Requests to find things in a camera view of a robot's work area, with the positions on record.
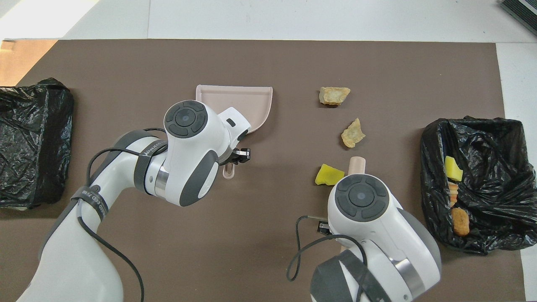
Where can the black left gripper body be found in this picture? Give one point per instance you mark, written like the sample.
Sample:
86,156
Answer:
227,156

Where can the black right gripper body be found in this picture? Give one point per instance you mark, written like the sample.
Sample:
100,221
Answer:
323,227

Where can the bright yellow sponge piece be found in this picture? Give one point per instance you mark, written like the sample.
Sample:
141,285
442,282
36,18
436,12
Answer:
329,175

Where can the beige plastic dustpan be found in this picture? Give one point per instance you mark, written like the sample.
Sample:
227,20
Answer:
243,98

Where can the beige brush with black bristles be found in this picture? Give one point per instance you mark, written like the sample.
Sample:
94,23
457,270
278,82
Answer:
357,164

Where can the orange sponge piece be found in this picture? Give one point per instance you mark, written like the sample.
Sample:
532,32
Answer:
460,221

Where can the green and yellow sponge piece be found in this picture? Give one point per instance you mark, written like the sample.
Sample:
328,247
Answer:
453,168

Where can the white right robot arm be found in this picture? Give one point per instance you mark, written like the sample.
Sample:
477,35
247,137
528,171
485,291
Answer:
377,235

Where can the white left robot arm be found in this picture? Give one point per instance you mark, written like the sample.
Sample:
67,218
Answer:
188,155

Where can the open bin with black bag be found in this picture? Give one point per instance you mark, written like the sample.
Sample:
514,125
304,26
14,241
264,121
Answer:
495,167

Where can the box bin with black bag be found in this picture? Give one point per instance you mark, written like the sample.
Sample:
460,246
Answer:
33,138

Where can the brown table mat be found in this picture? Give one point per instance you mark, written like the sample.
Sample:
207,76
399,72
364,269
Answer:
260,235

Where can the dark ribbed device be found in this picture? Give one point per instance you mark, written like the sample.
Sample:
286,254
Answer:
522,12

